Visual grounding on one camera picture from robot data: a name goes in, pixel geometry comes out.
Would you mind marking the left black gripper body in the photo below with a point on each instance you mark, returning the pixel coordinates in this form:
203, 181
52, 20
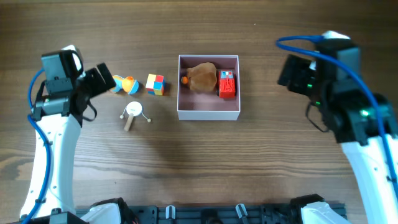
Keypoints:
92, 83

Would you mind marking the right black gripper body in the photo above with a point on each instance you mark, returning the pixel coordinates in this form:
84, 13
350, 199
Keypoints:
315, 90

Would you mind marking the yellow blue rubber duck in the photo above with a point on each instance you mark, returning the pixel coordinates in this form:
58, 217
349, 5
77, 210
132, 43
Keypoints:
128, 84

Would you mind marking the colourful puzzle cube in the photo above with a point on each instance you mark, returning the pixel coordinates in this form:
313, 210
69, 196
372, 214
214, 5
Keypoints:
155, 84

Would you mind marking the red toy car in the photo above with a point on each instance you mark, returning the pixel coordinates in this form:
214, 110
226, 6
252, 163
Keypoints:
226, 84

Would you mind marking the brown plush toy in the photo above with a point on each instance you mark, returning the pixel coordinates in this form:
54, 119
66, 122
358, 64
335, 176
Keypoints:
201, 77

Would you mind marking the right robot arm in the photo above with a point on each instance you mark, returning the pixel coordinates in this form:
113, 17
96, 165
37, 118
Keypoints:
363, 123

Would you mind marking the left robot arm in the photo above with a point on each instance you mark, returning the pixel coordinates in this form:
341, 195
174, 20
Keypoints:
56, 114

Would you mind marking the white wooden rattle drum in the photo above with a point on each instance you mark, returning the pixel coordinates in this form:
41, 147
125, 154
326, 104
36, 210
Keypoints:
132, 110

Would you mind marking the pink white open box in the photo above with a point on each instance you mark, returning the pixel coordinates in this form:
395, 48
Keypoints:
192, 105

